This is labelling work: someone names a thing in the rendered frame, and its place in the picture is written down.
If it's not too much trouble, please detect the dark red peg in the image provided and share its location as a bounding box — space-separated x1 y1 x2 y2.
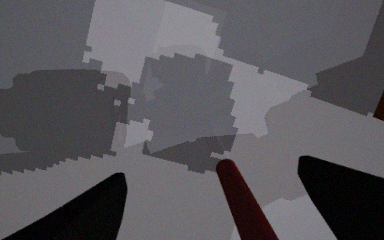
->
216 159 278 240

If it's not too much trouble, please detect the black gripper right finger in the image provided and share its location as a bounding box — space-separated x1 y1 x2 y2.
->
297 156 384 240

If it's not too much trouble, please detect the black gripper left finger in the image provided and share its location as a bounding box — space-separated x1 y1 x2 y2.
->
2 172 128 240

